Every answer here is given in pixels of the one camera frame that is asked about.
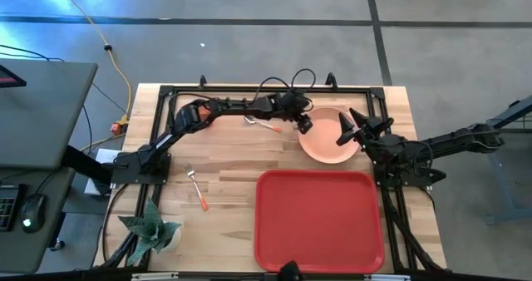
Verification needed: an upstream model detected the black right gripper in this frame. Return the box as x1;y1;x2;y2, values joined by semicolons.
335;107;397;154

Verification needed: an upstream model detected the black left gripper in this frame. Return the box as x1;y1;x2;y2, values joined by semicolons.
272;89;314;135

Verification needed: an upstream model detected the fork with orange handle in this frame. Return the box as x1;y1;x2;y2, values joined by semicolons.
185;163;210;212

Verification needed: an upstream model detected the orange round plate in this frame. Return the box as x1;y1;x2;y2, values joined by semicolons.
298;106;362;165

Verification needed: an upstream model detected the red rectangular tray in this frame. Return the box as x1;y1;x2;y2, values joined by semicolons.
254;169;387;274

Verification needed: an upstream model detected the blue-grey metal stand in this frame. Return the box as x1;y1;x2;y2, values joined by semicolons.
484;94;532;226

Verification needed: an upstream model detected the white plant pot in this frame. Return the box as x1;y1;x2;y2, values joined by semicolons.
160;220;185;254

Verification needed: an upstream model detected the green leafy plant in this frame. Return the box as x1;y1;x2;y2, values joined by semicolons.
118;197;183;268

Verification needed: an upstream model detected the white box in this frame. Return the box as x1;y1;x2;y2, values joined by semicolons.
84;147;122;196

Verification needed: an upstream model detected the grey desk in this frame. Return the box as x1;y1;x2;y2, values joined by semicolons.
0;58;100;274

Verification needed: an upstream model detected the black computer mouse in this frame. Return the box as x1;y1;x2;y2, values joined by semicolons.
19;192;47;234

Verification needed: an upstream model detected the dark monitor corner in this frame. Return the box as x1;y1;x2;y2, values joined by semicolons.
0;64;27;89

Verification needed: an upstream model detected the black keyboard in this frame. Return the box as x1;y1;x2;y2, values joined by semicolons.
0;184;22;233

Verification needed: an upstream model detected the black aluminium table frame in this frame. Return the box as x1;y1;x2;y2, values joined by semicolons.
99;73;448;274

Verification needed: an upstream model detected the spoon with orange handle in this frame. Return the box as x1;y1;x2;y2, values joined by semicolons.
243;115;283;133

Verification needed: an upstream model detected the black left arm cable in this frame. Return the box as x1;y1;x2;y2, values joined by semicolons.
251;67;318;106

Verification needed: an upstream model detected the black table-level camera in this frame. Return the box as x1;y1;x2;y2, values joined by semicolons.
277;260;303;281

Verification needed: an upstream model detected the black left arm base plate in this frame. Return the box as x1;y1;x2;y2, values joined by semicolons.
110;150;172;186

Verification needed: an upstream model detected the yellow extension cable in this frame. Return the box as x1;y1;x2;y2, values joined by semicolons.
52;0;133;126

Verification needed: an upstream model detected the black desk support bracket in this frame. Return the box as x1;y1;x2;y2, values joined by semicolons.
62;145;116;186

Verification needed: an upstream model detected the black cable beside table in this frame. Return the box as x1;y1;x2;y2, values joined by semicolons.
101;183;128;266

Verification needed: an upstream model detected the thin black floor cable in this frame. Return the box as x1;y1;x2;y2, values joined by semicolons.
0;43;130;116

